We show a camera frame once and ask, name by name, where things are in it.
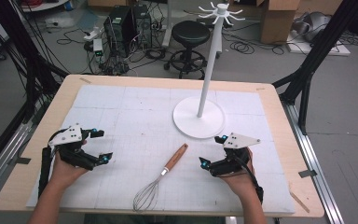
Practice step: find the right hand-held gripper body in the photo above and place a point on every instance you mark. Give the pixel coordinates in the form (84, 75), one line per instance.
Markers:
(230, 161)

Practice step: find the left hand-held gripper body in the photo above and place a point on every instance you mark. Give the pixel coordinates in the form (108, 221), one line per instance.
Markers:
(71, 136)

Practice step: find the white hook stand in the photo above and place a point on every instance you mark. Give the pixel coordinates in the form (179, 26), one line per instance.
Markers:
(199, 123)

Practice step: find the person's right hand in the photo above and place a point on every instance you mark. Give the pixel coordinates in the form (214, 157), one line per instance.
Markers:
(239, 183)

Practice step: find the person's left hand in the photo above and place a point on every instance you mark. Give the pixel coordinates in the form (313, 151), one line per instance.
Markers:
(64, 172)

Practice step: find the white grid mat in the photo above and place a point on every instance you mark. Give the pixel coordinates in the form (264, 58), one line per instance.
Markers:
(136, 124)

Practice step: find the dark tape strip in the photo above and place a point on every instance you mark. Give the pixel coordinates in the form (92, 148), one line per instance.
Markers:
(23, 160)
(307, 173)

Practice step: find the tan tape strip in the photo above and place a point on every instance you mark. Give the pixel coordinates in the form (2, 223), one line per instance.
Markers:
(260, 89)
(85, 80)

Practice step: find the white box with green light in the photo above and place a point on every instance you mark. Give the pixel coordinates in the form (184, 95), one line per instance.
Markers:
(98, 46)

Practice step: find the white power strip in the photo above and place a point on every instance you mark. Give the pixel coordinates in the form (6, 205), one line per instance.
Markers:
(93, 33)

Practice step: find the large black computer tower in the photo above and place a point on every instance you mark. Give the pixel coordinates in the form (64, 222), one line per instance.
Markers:
(118, 29)

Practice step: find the black round stool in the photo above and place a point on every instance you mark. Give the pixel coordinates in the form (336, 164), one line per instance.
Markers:
(190, 33)

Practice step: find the small black computer tower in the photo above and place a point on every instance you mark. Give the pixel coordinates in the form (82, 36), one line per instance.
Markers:
(143, 26)

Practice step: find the tall cardboard box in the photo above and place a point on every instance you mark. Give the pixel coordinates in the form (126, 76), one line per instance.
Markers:
(276, 21)

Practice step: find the white flat board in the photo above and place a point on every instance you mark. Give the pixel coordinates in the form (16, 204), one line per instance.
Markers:
(323, 49)

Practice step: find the grey bundled bag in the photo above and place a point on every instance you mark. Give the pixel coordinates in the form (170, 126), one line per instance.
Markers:
(313, 26)

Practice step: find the aluminium rail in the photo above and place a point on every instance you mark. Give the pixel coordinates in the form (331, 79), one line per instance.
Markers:
(313, 161)
(3, 155)

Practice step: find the black metal frame stand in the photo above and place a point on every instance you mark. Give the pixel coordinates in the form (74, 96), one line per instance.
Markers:
(317, 53)
(28, 62)

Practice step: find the grey metal upright post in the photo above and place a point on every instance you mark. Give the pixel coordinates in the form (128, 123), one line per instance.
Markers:
(167, 25)

